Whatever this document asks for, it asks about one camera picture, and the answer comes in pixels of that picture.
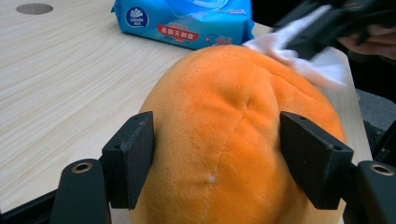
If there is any blue wet wipes pack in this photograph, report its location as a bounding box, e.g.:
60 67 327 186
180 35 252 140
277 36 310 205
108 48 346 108
111 0 256 50

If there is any white wet wipe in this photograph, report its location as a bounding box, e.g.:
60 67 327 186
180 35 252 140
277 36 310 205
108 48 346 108
242 4 349 91

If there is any orange plush toy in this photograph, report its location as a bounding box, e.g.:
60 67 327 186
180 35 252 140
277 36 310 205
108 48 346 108
129 45 348 224

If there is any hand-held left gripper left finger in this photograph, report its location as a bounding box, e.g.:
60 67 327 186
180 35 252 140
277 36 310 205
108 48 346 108
102 111 156 210

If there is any black stand base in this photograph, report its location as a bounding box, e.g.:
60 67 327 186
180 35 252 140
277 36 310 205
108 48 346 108
362 119 396 167

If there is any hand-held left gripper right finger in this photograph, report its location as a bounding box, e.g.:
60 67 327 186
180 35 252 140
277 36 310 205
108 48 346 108
278 111 355 211

